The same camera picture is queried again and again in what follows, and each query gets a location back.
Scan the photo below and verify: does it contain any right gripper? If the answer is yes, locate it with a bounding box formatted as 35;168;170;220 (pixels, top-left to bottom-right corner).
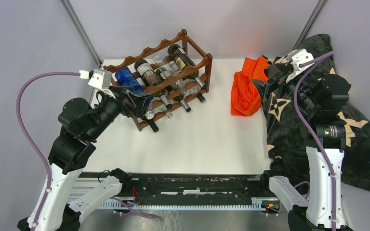
253;62;320;115

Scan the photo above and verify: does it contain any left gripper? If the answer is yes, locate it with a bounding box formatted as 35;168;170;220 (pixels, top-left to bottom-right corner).
88;84;156;139

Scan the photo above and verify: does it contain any dark green wine bottle labelled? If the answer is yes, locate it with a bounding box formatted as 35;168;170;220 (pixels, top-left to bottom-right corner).
145;119;159;133

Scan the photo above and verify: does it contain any dark wine bottle silver neck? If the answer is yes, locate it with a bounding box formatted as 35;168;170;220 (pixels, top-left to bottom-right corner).
134;59;172;109

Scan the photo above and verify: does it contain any blue square glass bottle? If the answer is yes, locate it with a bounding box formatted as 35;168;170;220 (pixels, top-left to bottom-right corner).
115;67;144;94

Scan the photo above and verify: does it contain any tall clear glass bottle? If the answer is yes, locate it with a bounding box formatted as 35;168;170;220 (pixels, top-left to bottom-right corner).
153;105;173;118

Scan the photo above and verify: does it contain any small clear glass bottle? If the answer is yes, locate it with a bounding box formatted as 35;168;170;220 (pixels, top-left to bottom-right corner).
152;52;187;96

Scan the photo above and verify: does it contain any clear square bottle black cap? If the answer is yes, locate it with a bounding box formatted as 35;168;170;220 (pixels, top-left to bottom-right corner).
169;61;206;103

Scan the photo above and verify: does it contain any dark wine bottle brown label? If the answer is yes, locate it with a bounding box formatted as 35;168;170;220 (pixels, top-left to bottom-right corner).
168;44;207;90

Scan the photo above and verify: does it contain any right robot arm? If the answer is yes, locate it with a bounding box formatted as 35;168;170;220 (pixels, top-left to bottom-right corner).
253;66;351;231

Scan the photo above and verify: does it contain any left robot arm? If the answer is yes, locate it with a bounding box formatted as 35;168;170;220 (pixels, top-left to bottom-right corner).
17;87;153;231

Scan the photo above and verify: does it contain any brown wooden wine rack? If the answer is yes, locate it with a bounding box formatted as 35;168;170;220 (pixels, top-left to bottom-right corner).
102;29;212;131

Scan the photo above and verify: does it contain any orange cloth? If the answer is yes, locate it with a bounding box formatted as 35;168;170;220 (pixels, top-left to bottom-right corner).
230;56;269;116

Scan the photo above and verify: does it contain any black floral blanket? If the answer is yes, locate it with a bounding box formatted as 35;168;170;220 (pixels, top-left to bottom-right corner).
260;34;370;192

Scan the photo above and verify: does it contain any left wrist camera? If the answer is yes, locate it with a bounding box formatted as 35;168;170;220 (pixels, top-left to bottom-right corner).
88;69;116;99

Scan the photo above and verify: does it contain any right aluminium corner post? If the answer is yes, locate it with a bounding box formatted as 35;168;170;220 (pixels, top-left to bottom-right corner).
293;0;328;49

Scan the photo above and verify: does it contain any aluminium corner post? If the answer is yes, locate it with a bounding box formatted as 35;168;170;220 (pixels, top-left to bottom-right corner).
60;0;102;67
293;0;328;49

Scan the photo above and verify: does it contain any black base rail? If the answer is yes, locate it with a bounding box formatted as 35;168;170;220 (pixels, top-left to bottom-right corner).
76;171;281;211

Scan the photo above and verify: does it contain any left aluminium corner post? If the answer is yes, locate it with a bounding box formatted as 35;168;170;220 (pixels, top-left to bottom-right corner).
60;0;102;67

